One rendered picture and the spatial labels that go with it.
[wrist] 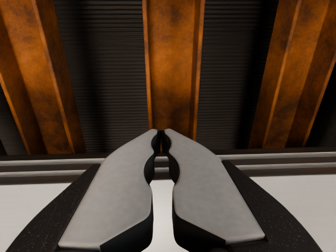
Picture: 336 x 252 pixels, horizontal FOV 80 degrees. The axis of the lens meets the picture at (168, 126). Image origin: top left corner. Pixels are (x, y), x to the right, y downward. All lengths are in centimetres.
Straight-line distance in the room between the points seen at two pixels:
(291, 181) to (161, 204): 15
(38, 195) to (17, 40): 24
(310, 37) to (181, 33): 21
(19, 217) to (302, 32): 47
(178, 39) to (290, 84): 21
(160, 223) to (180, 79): 22
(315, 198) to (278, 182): 6
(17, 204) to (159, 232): 17
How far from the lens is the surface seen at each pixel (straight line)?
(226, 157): 25
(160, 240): 31
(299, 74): 42
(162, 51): 34
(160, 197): 25
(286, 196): 29
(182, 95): 36
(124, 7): 48
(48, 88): 40
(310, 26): 41
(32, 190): 28
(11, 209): 31
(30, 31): 39
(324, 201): 33
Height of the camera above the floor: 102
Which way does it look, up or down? 63 degrees down
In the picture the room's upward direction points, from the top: 175 degrees clockwise
